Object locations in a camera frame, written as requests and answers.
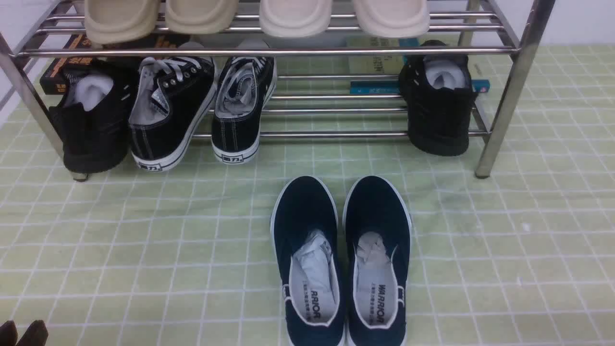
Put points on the silver metal shoe rack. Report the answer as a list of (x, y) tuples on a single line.
[(485, 31)]

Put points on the black knit sneaker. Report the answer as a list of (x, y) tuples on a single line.
[(439, 95), (91, 118)]

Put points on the green checked tablecloth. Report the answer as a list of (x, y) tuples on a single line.
[(184, 258)]

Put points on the black orange book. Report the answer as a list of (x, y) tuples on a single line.
[(52, 81)]

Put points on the navy slip-on shoe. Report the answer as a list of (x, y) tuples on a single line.
[(378, 231), (304, 226)]

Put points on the cream slipper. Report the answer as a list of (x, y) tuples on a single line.
[(393, 18), (294, 18)]

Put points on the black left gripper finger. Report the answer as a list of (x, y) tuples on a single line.
[(8, 334), (35, 335)]

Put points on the black canvas lace-up sneaker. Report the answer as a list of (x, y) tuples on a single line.
[(174, 94)]

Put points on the beige slipper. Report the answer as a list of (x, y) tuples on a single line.
[(114, 21), (199, 17)]

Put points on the navy slip-on shoe left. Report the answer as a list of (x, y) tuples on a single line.
[(304, 226)]

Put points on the cream slipper far right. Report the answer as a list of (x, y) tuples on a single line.
[(393, 18)]

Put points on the black knit sneaker left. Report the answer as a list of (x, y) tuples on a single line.
[(91, 118)]

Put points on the navy slip-on shoe right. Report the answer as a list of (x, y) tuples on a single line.
[(378, 231)]

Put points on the beige slipper far left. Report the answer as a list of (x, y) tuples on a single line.
[(114, 21)]

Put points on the black knit sneaker right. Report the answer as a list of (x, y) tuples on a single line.
[(439, 95)]

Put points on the pale green teal book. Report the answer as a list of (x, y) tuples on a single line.
[(378, 74)]

